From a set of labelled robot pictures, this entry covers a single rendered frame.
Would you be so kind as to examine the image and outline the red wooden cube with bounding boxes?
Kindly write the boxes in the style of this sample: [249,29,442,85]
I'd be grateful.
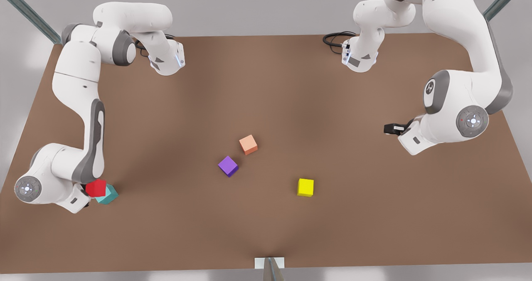
[85,179,107,198]

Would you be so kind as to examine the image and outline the teal wooden cube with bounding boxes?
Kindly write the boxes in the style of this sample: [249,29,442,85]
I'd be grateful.
[95,184,119,205]

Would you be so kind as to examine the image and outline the yellow wooden cube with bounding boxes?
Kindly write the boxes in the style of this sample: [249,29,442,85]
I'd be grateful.
[297,178,315,197]

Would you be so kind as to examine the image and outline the orange wooden cube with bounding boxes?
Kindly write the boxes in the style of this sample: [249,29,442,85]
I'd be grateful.
[239,134,258,155]

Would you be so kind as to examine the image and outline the purple wooden cube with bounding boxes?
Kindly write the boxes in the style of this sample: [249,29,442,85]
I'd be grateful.
[218,155,239,177]

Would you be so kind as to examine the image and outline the black cable loop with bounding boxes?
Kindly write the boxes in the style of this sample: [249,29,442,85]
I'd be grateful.
[134,34,176,58]
[323,31,358,49]

